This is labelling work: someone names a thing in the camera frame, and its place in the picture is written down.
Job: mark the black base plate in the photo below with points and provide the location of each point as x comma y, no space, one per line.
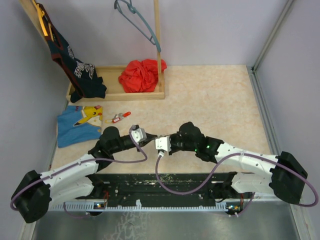
143,192

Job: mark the yellow clothes hanger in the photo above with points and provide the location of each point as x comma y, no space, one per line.
44,22

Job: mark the blue pikachu shirt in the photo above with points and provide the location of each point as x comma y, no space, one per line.
79,124

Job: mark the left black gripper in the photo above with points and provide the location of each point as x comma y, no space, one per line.
149,137

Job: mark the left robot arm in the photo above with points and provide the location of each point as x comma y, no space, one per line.
37,192

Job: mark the wooden rack tray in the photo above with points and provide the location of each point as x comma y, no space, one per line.
110,74

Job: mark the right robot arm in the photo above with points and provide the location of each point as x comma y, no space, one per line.
281,175

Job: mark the red crumpled cloth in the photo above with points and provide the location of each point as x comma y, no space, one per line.
140,76

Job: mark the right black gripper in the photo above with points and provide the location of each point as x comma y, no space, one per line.
173,136

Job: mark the aluminium frame rail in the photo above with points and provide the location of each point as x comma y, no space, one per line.
285,78

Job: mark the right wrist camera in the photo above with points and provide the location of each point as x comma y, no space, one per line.
162,145

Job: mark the dark navy jersey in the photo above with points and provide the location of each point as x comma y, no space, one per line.
83,76

